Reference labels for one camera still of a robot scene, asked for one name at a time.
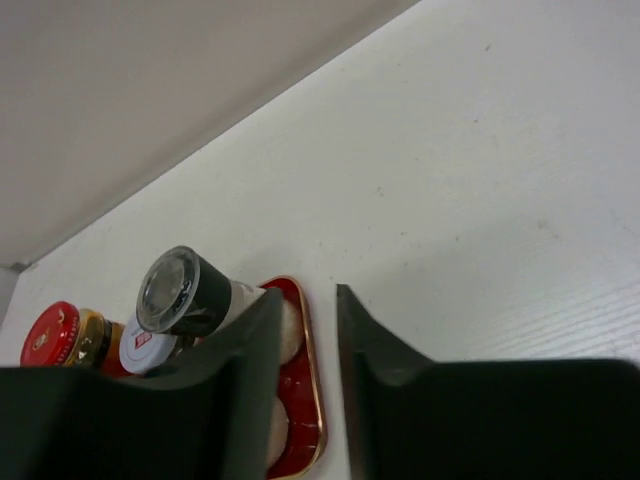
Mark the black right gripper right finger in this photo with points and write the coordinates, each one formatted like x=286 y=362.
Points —
x=408 y=416

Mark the small white-lid spice jar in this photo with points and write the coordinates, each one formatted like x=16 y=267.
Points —
x=140 y=350

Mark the black-cap white powder jar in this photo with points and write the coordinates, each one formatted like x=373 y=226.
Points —
x=278 y=432

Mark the red-lid chili sauce jar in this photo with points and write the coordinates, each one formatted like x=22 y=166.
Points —
x=66 y=336

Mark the clear-top salt grinder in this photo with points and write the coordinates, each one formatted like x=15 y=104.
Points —
x=184 y=299

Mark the red gold-rimmed tray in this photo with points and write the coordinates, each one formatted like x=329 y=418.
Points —
x=301 y=393

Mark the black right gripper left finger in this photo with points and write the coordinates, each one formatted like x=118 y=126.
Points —
x=205 y=414

